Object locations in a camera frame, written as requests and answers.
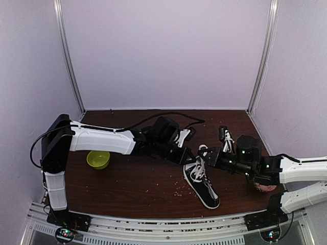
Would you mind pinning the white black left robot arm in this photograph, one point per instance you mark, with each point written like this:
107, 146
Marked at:
157, 135

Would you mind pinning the left aluminium frame post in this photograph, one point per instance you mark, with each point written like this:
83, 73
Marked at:
67, 55

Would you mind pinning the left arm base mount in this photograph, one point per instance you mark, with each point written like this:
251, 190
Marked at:
65, 218

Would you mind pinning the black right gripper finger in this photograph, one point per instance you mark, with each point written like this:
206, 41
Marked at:
206, 159
204, 151

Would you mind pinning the lime green bowl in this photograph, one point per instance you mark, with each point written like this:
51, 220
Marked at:
98, 159

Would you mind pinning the front aluminium rail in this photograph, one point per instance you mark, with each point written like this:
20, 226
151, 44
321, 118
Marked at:
227, 229

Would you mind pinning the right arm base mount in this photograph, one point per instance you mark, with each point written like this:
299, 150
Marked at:
272, 216

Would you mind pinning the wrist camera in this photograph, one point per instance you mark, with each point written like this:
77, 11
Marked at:
226, 139
184, 135

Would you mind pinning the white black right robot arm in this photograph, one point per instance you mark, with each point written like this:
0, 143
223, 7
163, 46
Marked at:
275, 170

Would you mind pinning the red patterned bowl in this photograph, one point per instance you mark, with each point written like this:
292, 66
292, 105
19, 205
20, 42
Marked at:
264, 188

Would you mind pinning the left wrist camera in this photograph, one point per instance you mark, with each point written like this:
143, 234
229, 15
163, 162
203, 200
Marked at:
184, 135

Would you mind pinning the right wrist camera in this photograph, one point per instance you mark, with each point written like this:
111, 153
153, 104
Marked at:
226, 139

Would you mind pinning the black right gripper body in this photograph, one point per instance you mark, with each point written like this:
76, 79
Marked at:
217, 163

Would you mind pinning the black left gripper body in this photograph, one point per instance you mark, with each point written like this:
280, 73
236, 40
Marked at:
178, 158

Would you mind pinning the aluminium frame post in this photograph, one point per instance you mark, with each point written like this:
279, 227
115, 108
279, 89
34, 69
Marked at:
263, 65
67, 55

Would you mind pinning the right aluminium frame post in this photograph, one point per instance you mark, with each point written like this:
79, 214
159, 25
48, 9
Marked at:
263, 65

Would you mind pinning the black white canvas sneaker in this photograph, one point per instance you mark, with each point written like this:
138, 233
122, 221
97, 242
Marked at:
195, 175

